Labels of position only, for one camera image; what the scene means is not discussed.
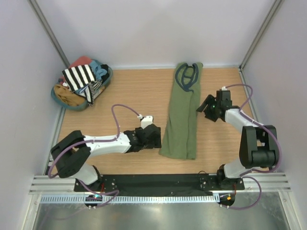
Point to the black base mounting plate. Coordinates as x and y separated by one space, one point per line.
163 185

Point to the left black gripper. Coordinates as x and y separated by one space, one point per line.
155 143

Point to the mustard yellow garment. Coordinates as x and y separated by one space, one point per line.
66 96

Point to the teal laundry basket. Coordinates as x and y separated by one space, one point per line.
83 106

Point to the aluminium front rail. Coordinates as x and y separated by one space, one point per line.
267 181

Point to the perforated white cable duct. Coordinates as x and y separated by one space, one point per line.
94 199

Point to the green motorcycle tank top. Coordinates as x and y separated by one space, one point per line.
180 137

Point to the black white striped top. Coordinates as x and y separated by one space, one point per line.
78 77

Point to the left aluminium corner post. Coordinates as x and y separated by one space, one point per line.
47 28

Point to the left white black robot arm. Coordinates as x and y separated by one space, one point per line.
70 154

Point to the narrow striped garment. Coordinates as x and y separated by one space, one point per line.
92 91

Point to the red garment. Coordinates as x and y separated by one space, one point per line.
83 60

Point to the aluminium corner post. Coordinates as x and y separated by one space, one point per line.
261 32
47 28

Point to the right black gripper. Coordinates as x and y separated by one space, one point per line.
206 111

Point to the teal blue garment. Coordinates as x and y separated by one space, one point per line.
100 70

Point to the right aluminium corner post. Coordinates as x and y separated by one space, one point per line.
261 32

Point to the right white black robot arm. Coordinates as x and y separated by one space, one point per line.
259 149

